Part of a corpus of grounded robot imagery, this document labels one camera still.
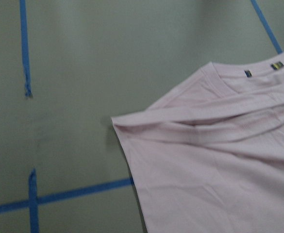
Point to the pink Snoopy t-shirt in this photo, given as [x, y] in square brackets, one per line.
[208, 156]

